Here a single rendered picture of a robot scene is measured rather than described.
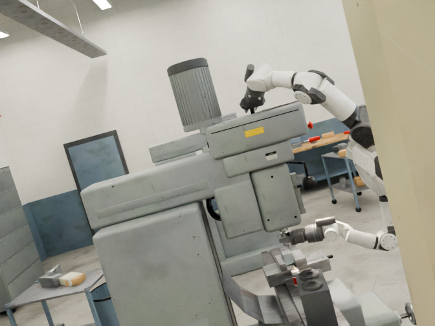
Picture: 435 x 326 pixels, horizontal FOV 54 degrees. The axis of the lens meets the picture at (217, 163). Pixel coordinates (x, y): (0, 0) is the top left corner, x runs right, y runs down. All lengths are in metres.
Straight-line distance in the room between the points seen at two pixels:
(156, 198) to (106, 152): 6.80
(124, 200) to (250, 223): 0.61
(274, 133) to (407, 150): 1.66
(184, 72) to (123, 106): 6.78
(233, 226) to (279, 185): 0.29
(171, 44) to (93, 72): 1.64
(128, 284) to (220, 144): 0.77
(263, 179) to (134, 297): 0.81
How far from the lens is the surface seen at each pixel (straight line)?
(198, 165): 1.99
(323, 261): 2.41
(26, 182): 9.43
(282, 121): 1.99
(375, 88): 0.36
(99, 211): 2.09
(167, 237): 1.94
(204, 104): 1.99
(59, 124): 9.08
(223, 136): 1.96
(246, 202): 2.02
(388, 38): 0.34
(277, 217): 2.08
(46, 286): 4.30
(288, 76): 1.77
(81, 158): 8.93
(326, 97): 1.72
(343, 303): 2.28
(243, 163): 1.99
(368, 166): 1.84
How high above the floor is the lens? 1.94
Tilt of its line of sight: 7 degrees down
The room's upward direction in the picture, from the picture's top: 16 degrees counter-clockwise
